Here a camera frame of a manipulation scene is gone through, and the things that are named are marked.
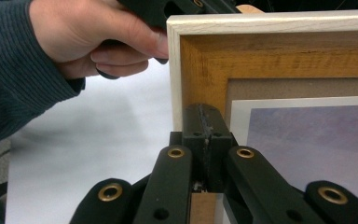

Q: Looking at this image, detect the white table mat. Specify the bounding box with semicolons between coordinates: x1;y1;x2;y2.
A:
5;59;176;224

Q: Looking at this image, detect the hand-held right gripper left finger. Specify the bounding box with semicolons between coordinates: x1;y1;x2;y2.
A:
169;103;208;190

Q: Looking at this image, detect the purple photo print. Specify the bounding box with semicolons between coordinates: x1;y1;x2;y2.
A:
229;95;358;213

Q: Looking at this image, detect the pale wooden picture frame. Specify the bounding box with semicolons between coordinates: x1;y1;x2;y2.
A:
166;8;358;224

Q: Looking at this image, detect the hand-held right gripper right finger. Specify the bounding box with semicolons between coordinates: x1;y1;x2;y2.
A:
203;104;239;192

